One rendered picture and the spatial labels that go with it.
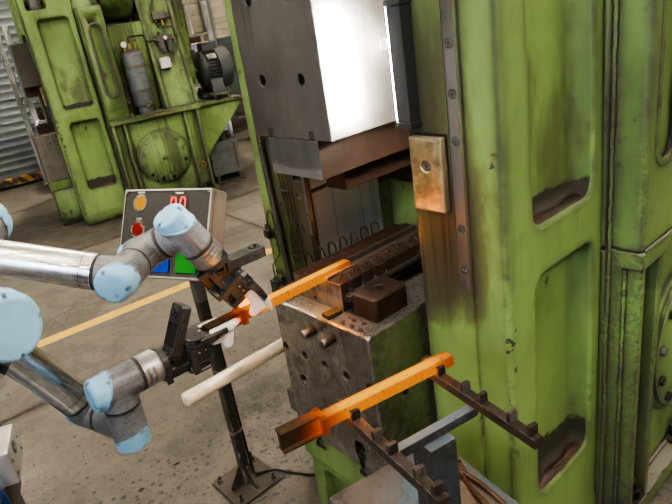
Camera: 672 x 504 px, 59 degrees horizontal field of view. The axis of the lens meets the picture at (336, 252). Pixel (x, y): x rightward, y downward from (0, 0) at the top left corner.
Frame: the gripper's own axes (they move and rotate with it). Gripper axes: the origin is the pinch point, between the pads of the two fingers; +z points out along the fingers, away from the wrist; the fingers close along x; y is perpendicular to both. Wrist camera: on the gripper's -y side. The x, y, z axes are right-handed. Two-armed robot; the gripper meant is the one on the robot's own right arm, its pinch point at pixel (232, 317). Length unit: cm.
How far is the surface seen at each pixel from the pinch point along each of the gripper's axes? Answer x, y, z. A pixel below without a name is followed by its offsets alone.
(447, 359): 45, 6, 22
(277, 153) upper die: -9.1, -32.1, 27.3
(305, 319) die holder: -1.9, 11.2, 21.8
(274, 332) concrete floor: -144, 99, 98
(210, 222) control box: -40.4, -10.5, 20.7
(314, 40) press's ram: 12, -58, 27
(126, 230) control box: -68, -8, 6
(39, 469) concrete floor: -138, 101, -35
